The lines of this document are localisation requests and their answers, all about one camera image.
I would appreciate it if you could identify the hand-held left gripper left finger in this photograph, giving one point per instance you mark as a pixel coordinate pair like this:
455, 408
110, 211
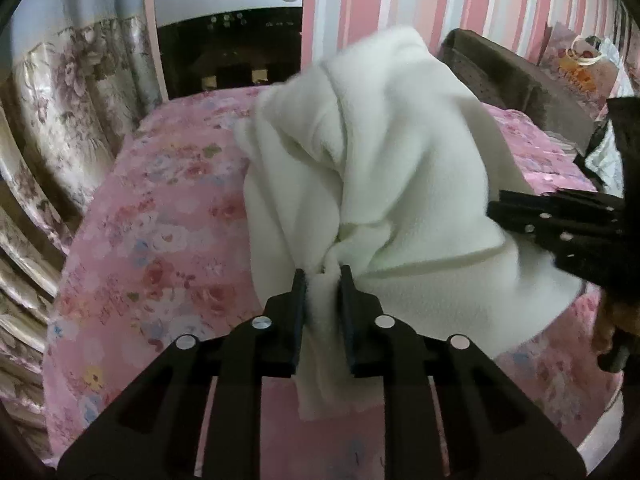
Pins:
299, 300

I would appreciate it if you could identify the person's right hand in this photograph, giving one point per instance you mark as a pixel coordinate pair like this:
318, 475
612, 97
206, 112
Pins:
607, 322

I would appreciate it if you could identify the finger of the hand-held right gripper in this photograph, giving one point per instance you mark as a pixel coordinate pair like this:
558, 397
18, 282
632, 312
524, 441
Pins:
560, 199
550, 232

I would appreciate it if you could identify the pink gift bag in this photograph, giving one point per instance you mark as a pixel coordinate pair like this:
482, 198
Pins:
575, 67

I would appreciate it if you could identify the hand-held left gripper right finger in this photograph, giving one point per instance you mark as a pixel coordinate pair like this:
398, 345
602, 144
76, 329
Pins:
347, 300

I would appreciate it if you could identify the silver black water dispenser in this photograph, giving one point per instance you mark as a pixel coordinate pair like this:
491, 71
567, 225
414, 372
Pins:
230, 35

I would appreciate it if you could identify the floral curtain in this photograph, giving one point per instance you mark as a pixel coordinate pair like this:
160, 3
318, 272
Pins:
65, 135

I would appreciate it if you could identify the white fleece garment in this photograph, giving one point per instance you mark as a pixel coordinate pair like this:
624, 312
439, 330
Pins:
380, 185

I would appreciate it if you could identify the pink floral bed sheet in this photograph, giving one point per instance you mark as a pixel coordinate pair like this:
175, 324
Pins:
165, 235

